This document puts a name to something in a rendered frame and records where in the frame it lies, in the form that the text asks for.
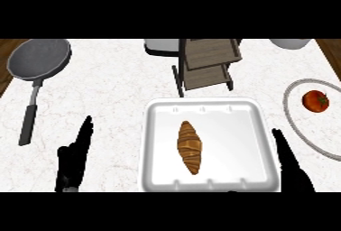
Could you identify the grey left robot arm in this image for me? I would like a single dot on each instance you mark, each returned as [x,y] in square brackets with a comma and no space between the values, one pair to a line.
[69,189]

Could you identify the wooden tiered basket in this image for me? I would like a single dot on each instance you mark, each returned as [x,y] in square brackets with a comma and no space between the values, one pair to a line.
[206,64]

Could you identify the white pot with dark base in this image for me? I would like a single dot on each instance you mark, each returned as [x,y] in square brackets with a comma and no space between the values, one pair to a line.
[160,46]

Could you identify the white foam tray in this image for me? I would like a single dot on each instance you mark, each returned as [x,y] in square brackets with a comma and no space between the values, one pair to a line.
[208,144]

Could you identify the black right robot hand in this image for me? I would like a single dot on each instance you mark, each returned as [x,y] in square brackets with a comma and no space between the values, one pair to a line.
[290,168]

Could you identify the brown croissant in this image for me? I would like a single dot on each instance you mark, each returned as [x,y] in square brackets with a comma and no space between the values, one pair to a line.
[189,147]

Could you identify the white plate with grey rim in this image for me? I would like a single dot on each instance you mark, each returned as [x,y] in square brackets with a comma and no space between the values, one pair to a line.
[301,120]

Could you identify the red tomato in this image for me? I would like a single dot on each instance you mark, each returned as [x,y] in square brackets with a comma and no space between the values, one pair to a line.
[315,101]

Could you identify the white round container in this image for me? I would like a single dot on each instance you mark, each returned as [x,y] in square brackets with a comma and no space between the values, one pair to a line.
[290,43]

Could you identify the grey frying pan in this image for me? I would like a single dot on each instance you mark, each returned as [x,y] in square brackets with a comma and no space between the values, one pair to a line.
[39,66]

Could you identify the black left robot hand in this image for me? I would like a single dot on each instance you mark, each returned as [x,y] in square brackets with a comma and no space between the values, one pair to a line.
[75,156]

